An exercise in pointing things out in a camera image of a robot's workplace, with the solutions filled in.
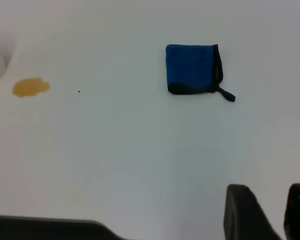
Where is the brown coffee spill puddle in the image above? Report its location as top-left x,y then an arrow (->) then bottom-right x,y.
12,77 -> 51,99

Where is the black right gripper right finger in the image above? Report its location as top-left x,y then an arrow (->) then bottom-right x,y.
282,183 -> 300,240

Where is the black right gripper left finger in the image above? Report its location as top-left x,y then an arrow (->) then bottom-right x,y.
223,184 -> 283,240

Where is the blue cloth with black trim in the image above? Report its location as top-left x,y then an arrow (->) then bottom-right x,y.
165,43 -> 236,103

